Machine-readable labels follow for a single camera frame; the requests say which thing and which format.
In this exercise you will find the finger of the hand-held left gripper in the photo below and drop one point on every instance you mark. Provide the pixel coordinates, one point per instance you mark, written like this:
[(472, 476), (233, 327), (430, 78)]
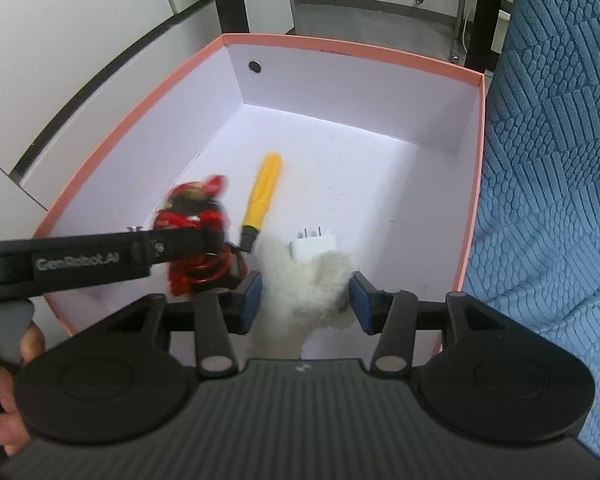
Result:
[(185, 245)]

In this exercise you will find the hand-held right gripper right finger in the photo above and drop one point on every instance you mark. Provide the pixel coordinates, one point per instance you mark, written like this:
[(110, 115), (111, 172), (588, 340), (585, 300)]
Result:
[(362, 300)]

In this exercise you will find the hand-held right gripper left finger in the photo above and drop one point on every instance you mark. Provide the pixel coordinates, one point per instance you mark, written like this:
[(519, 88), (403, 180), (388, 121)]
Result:
[(250, 300)]

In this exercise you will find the white fluffy pompom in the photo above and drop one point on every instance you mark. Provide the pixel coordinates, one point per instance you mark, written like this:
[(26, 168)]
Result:
[(300, 295)]

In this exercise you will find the white charger plug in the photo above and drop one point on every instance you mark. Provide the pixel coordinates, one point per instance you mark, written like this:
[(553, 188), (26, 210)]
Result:
[(312, 247)]

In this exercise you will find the yellow utility knife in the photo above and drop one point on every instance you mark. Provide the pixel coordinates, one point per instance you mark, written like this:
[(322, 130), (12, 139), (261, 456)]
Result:
[(262, 190)]

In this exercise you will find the pink cardboard box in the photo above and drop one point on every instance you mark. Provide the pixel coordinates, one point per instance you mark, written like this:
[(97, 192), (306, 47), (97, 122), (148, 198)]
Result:
[(355, 160)]

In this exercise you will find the person's left hand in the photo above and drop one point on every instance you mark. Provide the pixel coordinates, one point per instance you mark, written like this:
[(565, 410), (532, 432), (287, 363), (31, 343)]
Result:
[(0, 382)]

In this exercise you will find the white cabinet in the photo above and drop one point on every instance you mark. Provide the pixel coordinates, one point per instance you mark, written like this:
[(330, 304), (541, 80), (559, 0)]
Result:
[(55, 35)]

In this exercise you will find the blue textured blanket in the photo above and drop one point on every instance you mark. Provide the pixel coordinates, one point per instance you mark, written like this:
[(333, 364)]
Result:
[(555, 160)]

